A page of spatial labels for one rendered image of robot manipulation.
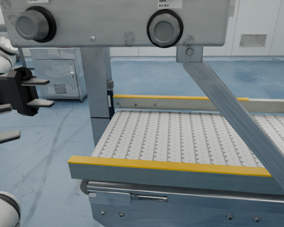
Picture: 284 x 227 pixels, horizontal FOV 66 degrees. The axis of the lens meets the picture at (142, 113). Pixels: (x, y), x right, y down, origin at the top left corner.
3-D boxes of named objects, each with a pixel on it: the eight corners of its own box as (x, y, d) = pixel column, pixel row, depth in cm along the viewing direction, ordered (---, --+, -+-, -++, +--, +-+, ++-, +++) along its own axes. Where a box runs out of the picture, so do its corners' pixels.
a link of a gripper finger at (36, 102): (56, 100, 54) (34, 98, 56) (47, 105, 51) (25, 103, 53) (57, 106, 55) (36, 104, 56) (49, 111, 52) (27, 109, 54)
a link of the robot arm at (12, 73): (36, 61, 55) (-2, 60, 58) (5, 71, 47) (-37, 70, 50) (47, 107, 60) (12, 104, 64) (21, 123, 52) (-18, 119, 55)
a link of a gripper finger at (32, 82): (43, 87, 49) (20, 85, 51) (52, 82, 52) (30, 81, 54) (41, 79, 49) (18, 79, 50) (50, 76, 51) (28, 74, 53)
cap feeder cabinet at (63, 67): (41, 102, 313) (27, 48, 280) (59, 89, 364) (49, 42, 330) (83, 104, 305) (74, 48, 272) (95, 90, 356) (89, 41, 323)
